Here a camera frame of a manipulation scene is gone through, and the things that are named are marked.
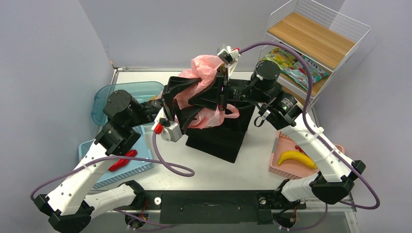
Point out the red grape bunch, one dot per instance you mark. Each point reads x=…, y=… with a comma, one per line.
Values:
x=299, y=149

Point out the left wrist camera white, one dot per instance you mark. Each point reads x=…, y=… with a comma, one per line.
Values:
x=168, y=130

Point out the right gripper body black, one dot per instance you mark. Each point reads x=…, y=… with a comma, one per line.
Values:
x=235, y=90

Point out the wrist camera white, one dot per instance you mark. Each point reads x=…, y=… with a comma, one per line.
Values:
x=168, y=130
x=230, y=57

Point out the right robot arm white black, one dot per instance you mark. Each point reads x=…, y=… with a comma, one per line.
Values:
x=337, y=173

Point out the teal Fox's candy bag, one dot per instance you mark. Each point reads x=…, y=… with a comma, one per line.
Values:
x=298, y=73

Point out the blue perforated plastic basket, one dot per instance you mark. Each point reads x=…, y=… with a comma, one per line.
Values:
x=133, y=167

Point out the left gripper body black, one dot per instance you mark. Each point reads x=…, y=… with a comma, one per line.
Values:
x=167, y=104

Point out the yellow banana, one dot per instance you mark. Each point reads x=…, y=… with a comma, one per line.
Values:
x=296, y=156

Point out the teal transparent plastic tray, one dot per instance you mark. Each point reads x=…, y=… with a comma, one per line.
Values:
x=141, y=91

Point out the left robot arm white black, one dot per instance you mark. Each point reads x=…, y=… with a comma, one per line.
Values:
x=70, y=207

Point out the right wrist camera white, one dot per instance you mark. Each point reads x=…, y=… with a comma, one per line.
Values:
x=230, y=57

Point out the green Fox's candy bag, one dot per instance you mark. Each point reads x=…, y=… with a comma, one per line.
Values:
x=282, y=58

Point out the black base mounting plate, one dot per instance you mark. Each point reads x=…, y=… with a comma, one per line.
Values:
x=214, y=206

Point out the pink perforated plastic basket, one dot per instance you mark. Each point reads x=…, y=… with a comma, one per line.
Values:
x=286, y=167

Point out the red chili pepper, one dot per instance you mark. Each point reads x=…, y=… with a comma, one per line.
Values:
x=122, y=162

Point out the black fabric grocery bag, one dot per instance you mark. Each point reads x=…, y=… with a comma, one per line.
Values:
x=223, y=141

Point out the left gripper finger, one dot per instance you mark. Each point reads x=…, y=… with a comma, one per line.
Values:
x=186, y=115
x=177, y=85

